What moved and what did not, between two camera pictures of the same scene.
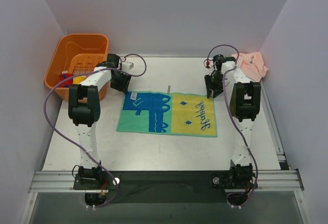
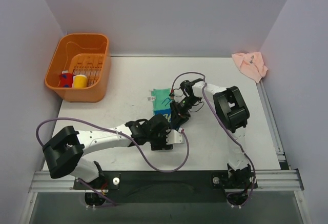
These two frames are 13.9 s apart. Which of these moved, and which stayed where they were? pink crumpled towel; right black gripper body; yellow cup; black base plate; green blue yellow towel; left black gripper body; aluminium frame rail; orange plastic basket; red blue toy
Moved: left black gripper body; right black gripper body; green blue yellow towel
Stayed: orange plastic basket; black base plate; pink crumpled towel; red blue toy; aluminium frame rail; yellow cup
